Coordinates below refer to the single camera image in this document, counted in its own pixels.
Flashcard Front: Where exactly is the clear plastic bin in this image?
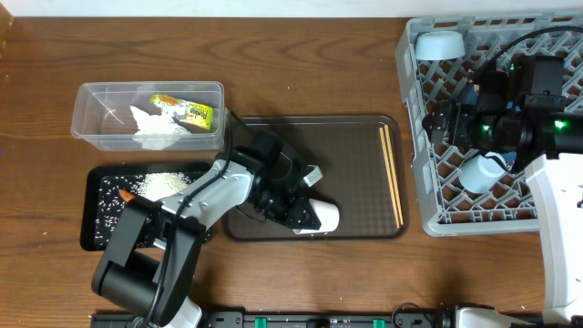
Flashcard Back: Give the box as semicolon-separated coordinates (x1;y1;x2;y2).
71;81;229;151

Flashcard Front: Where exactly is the light blue cup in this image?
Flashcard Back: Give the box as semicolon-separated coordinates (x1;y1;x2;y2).
458;152;506;194

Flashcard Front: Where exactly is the orange carrot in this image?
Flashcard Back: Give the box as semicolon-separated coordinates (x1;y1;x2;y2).
118;190;135;203

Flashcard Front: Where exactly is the wooden chopstick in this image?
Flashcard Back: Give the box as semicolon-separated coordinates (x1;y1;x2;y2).
384;125;404;227
379;128;401;230

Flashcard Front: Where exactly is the white napkin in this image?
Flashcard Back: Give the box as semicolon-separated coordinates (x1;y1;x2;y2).
130;106;190;150

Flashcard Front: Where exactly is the dark blue plate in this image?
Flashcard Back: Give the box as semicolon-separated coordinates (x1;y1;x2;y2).
457;85;517;162

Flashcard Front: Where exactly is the white rice pile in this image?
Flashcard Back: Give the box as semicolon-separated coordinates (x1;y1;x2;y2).
89;171;201;251

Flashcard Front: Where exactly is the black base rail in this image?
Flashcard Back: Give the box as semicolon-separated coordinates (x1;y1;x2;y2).
89;312;437;328

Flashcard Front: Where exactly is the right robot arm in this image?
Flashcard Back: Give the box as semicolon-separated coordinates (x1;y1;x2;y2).
422;101;582;327

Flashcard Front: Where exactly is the brown serving tray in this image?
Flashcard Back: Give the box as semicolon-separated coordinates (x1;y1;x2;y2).
222;115;409;242

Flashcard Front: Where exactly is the yellow-green snack wrapper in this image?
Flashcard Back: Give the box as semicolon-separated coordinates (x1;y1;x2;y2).
149;94;214;131

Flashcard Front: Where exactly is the black plastic tray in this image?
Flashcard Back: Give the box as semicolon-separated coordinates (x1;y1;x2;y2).
80;162;210;251

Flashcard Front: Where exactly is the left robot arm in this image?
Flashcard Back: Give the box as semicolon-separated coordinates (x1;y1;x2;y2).
91;149;339;327

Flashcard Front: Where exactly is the grey dishwasher rack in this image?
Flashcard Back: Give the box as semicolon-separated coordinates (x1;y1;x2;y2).
395;11;582;237

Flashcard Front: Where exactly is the white cup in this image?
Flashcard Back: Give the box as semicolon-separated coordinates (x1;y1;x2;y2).
293;199;340;235

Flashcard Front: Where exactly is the light blue bowl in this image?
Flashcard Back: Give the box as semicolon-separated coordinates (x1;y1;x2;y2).
414;31;466;61

